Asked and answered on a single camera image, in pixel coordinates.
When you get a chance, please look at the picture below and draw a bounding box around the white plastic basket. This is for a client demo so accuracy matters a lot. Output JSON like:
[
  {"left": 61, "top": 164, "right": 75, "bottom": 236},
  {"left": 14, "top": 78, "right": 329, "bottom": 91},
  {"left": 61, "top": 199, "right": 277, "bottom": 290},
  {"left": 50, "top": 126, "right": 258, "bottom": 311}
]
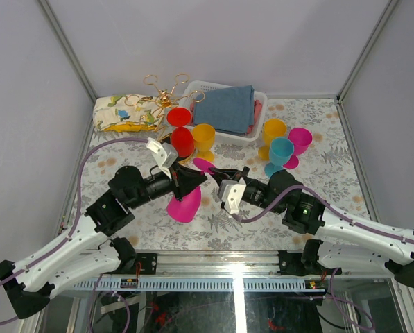
[{"left": 180, "top": 80, "right": 268, "bottom": 146}]

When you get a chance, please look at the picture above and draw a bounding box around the red plastic wine glass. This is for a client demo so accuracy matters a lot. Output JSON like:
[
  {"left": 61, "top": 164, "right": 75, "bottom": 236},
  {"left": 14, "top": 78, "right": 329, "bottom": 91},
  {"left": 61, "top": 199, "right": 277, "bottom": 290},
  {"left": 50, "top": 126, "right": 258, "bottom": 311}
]
[{"left": 166, "top": 107, "right": 194, "bottom": 157}]

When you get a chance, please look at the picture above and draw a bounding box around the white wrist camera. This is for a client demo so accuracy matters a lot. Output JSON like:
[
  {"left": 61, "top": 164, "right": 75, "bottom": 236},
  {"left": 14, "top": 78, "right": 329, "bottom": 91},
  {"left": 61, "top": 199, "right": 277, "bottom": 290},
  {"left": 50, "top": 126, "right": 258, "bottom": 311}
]
[
  {"left": 218, "top": 180, "right": 246, "bottom": 215},
  {"left": 146, "top": 137, "right": 178, "bottom": 178}
]

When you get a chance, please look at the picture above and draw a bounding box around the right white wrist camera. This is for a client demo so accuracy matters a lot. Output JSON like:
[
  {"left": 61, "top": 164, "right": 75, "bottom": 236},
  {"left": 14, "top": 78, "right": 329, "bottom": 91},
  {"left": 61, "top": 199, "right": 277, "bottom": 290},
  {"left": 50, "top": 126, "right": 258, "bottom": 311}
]
[{"left": 218, "top": 180, "right": 246, "bottom": 215}]

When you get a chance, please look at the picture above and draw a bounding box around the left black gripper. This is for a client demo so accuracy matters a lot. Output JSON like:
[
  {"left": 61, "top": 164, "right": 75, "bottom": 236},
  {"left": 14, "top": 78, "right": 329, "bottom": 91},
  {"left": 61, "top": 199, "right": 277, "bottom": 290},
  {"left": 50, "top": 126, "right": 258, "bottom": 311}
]
[{"left": 130, "top": 163, "right": 209, "bottom": 211}]

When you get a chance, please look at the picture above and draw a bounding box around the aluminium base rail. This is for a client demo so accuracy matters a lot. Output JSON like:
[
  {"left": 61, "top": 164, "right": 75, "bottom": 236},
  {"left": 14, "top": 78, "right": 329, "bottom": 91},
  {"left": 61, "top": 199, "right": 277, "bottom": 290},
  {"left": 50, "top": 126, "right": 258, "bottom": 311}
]
[{"left": 51, "top": 251, "right": 332, "bottom": 296}]

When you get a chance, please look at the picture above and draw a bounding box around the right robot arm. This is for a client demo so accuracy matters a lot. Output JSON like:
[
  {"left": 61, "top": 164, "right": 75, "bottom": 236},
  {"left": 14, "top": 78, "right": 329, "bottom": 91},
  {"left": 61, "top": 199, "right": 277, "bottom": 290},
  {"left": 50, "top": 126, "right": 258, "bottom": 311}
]
[{"left": 207, "top": 166, "right": 414, "bottom": 288}]

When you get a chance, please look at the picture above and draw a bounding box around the blue plastic goblet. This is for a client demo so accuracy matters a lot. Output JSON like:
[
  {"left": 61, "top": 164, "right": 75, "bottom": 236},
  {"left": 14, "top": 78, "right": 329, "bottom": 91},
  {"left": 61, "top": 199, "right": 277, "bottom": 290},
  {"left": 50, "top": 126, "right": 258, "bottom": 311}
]
[{"left": 264, "top": 137, "right": 294, "bottom": 177}]

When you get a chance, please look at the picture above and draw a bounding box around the yellow plastic goblet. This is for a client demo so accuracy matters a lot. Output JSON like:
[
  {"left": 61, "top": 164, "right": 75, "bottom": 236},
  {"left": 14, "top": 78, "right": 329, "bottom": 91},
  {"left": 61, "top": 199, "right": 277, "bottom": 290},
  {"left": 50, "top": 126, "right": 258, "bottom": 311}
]
[
  {"left": 258, "top": 119, "right": 287, "bottom": 160},
  {"left": 191, "top": 123, "right": 216, "bottom": 162}
]

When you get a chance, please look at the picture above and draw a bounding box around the magenta plastic goblet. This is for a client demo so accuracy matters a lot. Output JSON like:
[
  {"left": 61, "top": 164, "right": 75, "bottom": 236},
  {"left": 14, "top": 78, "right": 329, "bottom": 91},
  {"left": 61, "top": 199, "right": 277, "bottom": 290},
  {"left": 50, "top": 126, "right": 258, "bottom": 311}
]
[
  {"left": 284, "top": 128, "right": 313, "bottom": 169},
  {"left": 166, "top": 157, "right": 214, "bottom": 223}
]

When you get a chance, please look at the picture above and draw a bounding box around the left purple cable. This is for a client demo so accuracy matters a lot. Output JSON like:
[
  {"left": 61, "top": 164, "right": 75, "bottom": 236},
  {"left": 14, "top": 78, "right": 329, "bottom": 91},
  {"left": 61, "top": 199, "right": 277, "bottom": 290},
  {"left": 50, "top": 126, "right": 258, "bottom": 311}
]
[{"left": 0, "top": 137, "right": 150, "bottom": 325}]

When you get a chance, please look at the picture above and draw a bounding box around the left yellow plastic goblet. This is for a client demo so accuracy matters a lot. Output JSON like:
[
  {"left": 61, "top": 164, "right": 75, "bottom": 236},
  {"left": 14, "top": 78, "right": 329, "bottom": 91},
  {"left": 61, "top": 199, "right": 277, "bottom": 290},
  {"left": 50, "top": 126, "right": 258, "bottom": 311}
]
[{"left": 191, "top": 123, "right": 216, "bottom": 162}]

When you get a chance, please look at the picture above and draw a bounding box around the right yellow plastic goblet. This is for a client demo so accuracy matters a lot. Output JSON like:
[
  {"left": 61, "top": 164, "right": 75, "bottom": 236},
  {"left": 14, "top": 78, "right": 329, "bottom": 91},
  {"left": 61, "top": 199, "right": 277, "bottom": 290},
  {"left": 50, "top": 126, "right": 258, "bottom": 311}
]
[{"left": 258, "top": 119, "right": 287, "bottom": 160}]

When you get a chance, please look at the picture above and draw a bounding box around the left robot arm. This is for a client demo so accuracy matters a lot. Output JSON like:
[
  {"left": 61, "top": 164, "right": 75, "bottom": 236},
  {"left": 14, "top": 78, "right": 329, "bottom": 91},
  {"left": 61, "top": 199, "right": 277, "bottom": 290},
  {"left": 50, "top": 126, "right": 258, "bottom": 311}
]
[{"left": 0, "top": 162, "right": 207, "bottom": 319}]

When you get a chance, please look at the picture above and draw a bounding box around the blue folded cloth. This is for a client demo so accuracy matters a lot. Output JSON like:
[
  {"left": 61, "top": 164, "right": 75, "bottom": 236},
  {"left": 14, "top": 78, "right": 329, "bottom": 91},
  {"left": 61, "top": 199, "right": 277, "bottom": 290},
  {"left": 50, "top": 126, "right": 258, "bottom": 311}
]
[{"left": 193, "top": 85, "right": 255, "bottom": 135}]

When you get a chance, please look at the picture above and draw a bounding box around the gold wine glass rack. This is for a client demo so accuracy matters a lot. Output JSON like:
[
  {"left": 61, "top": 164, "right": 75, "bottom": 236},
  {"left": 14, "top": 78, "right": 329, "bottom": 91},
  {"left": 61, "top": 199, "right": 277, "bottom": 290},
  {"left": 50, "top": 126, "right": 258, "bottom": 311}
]
[{"left": 124, "top": 72, "right": 206, "bottom": 165}]

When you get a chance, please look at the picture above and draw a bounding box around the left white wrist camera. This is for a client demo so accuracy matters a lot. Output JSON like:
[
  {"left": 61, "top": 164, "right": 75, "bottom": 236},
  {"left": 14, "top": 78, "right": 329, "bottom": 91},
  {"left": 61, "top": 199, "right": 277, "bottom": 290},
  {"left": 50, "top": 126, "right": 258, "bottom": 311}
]
[{"left": 146, "top": 137, "right": 178, "bottom": 178}]

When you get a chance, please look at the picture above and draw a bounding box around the dinosaur print cloth bag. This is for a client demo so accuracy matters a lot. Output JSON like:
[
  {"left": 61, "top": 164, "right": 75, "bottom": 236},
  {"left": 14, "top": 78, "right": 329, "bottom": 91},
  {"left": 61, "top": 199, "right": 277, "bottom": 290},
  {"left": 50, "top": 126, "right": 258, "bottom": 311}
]
[{"left": 92, "top": 94, "right": 164, "bottom": 133}]

